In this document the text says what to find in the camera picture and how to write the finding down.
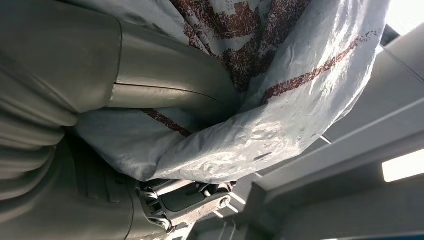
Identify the bright ceiling light panel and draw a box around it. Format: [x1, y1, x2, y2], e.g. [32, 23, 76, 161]
[381, 148, 424, 184]

